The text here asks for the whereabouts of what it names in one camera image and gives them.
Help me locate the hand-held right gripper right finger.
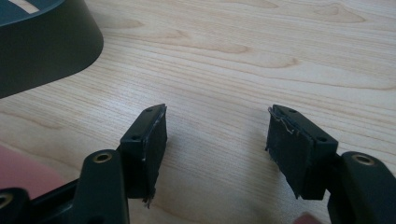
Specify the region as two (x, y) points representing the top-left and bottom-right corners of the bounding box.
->
(264, 104), (340, 201)

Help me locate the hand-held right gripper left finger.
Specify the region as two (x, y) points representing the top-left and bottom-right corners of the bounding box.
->
(119, 103), (169, 209)

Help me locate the dark metal corner rack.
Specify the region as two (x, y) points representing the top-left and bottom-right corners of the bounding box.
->
(0, 0), (105, 100)

